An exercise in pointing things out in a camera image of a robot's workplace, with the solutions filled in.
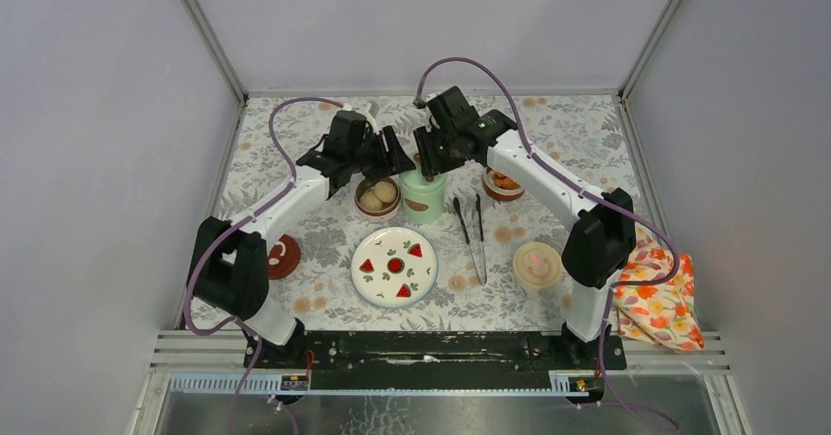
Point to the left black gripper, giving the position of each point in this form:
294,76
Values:
379,154

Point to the white plate with food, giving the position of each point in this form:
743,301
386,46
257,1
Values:
394,267

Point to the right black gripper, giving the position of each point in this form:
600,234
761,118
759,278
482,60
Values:
430,165

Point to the cream round lid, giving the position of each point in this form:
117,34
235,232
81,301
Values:
537,267

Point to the steel bowl red band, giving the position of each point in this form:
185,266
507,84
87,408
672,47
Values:
497,193
389,211

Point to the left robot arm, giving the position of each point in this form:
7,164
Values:
230,259

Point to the green cylindrical container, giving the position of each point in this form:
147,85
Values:
423,206

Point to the orange floral cloth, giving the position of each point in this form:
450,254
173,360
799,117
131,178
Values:
662,315

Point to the red round lid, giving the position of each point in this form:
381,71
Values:
283,258

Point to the rice ball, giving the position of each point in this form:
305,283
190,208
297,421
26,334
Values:
369,202
385,191

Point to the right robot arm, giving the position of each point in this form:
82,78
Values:
600,225

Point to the green lid with handle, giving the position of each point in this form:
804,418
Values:
419,187

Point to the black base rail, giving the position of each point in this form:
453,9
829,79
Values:
378,360

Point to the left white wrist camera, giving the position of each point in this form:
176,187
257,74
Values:
369,111

